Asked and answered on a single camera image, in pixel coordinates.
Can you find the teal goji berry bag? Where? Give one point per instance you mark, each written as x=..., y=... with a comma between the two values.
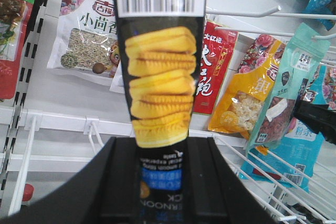
x=298, y=64

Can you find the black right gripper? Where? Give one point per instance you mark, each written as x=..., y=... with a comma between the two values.
x=318, y=118

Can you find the red Dahongpao bag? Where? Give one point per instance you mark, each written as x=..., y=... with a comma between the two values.
x=218, y=48

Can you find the blue sweet potato noodle bag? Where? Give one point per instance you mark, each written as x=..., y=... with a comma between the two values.
x=291, y=162

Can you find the white fennel seed bag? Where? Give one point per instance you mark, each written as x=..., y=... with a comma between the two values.
x=86, y=44

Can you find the white peppercorn bag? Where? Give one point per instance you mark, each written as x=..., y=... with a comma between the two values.
x=117, y=84

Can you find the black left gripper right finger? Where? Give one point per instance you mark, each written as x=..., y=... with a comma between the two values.
x=212, y=193

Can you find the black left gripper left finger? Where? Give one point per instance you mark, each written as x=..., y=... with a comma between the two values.
x=104, y=191

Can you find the red black bean bag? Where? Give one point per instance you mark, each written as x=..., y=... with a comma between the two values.
x=15, y=15

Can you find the yellow white fungus bag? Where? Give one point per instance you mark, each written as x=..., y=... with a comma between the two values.
x=243, y=99

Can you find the black Franzzi cookie box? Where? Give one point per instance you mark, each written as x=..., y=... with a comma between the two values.
x=160, y=44

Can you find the blue bag top right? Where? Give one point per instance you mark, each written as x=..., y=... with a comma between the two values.
x=320, y=7

